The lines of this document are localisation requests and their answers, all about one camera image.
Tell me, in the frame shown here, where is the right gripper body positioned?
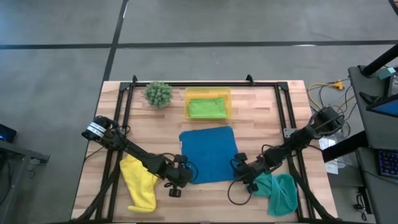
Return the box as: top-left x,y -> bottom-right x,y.
234,158 -> 268,185

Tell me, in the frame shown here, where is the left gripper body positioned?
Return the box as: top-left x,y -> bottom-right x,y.
161,160 -> 195,189

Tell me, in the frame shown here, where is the blue microfiber towel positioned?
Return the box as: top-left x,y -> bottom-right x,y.
178,125 -> 239,185

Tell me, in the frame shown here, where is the teal microfiber towel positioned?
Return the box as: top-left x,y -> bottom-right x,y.
247,172 -> 299,217

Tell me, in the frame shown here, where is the yellow microfiber towel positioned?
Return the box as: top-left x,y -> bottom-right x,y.
119,154 -> 162,214

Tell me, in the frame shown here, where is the green microfiber towel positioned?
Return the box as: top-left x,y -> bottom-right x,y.
188,97 -> 228,119

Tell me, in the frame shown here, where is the yellow translucent plastic bin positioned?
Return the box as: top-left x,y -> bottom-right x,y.
184,86 -> 233,121

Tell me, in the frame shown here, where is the artificial green plant in pot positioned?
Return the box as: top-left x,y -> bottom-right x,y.
144,80 -> 174,110

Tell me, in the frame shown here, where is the white paper sheet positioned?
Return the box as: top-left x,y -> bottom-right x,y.
325,161 -> 340,175
318,136 -> 338,151

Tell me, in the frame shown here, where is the black desk crossbar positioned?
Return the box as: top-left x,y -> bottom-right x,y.
322,130 -> 369,163

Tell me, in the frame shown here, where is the black floor tape line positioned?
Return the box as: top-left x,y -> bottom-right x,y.
101,0 -> 130,82
0,39 -> 398,50

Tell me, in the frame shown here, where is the grey side desk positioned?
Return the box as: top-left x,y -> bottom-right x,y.
347,64 -> 398,150

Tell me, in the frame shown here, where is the dark grey desk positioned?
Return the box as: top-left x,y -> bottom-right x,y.
356,146 -> 398,224

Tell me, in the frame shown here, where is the black backlit keyboard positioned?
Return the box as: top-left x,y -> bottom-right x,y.
377,148 -> 398,179

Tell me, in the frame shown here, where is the laptop with blue screen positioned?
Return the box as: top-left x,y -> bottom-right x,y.
366,93 -> 398,119

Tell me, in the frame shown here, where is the grey desk with legs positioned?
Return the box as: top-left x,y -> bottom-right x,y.
0,139 -> 50,224

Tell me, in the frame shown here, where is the small teal box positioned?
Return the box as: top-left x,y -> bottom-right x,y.
377,67 -> 397,80

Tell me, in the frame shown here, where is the black device with blue light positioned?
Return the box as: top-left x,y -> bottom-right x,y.
0,123 -> 17,143

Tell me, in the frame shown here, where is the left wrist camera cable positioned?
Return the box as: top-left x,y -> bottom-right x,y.
185,161 -> 199,184

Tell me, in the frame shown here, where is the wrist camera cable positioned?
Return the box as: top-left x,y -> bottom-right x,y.
185,161 -> 199,184
227,179 -> 253,206

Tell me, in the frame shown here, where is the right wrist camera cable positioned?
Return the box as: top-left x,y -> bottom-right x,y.
227,179 -> 253,206

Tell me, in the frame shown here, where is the black aluminium table frame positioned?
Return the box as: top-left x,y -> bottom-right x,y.
73,74 -> 340,224

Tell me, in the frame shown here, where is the black cable bundle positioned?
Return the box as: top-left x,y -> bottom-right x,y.
354,192 -> 373,214

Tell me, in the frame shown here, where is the yellow cable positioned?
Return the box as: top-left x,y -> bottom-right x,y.
307,80 -> 355,110

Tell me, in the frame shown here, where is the black slanted post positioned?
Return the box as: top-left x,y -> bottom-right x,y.
360,43 -> 398,78

